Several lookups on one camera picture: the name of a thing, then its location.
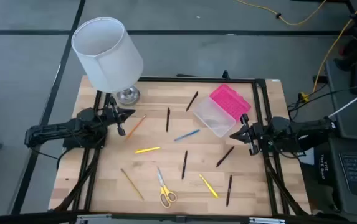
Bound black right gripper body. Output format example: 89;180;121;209
240;113;271;156

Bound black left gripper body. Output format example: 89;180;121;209
102;96;126;137

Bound orange pencil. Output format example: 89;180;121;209
125;114;147;141

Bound yellow highlighter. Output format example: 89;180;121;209
134;146;161;155
199;174;220;200

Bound blue pen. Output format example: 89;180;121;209
174;129;201;142

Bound yellow pencil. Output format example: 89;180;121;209
120;168;145;201

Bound yellow grey scissors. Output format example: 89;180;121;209
156;166;178;209

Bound clear box with pink lid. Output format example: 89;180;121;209
193;83;252;138

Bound white shade silver table lamp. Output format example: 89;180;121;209
71;16;145;106

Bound black tote bag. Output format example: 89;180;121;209
315;149;338;189

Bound black side desk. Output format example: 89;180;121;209
323;58;357;218

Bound yellow extension cable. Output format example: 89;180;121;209
299;0;357;103
234;0;328;27

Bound black aluminium table frame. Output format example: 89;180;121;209
0;76;353;224

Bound silver frame bracket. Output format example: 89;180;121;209
248;217;287;224
75;213;113;224

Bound white cable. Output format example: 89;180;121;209
327;84;357;119

